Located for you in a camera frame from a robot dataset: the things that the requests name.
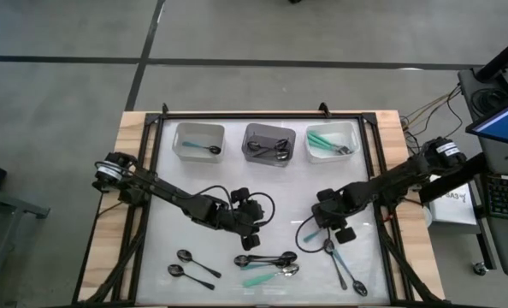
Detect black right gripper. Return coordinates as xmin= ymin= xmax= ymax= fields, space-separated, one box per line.
xmin=311 ymin=188 xmax=357 ymax=246

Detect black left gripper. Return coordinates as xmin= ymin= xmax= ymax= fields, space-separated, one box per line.
xmin=213 ymin=187 xmax=267 ymax=252

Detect teal handled silver spoon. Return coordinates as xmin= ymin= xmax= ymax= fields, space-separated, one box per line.
xmin=241 ymin=264 xmax=300 ymax=288
xmin=306 ymin=137 xmax=354 ymax=156
xmin=307 ymin=130 xmax=352 ymax=154
xmin=302 ymin=229 xmax=323 ymax=244

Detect metal spoons table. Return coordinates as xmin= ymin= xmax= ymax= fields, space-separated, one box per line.
xmin=253 ymin=139 xmax=290 ymax=158

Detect white plastic bin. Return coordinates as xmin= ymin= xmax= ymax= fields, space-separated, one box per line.
xmin=171 ymin=121 xmax=226 ymax=164
xmin=304 ymin=121 xmax=361 ymax=164

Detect grey translucent plastic bin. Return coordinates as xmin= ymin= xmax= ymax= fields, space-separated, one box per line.
xmin=241 ymin=122 xmax=297 ymax=168

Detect white printed paper sheet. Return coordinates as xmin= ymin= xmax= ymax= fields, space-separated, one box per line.
xmin=428 ymin=174 xmax=478 ymax=227

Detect grey equipment cart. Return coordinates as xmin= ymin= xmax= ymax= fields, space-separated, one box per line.
xmin=457 ymin=68 xmax=508 ymax=277

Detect monitor with blue screen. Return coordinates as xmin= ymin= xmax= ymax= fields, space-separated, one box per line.
xmin=465 ymin=87 xmax=508 ymax=150

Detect black stand pole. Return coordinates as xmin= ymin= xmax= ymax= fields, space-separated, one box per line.
xmin=475 ymin=28 xmax=508 ymax=83

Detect grey metal stand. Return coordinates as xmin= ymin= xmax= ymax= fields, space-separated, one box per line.
xmin=0 ymin=186 xmax=51 ymax=308

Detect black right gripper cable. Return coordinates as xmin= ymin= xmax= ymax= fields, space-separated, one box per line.
xmin=295 ymin=213 xmax=330 ymax=254

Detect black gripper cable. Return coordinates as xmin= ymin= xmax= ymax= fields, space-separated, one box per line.
xmin=295 ymin=213 xmax=330 ymax=254
xmin=193 ymin=184 xmax=276 ymax=228

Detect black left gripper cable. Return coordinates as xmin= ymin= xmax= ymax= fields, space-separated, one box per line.
xmin=193 ymin=184 xmax=276 ymax=228

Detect black aluminium table frame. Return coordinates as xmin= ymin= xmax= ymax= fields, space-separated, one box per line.
xmin=72 ymin=110 xmax=446 ymax=308

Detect loose yellow black cables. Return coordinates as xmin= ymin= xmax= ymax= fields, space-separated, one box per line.
xmin=401 ymin=84 xmax=465 ymax=149

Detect coiled black cable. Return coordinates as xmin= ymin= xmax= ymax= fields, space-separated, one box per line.
xmin=470 ymin=87 xmax=501 ymax=115

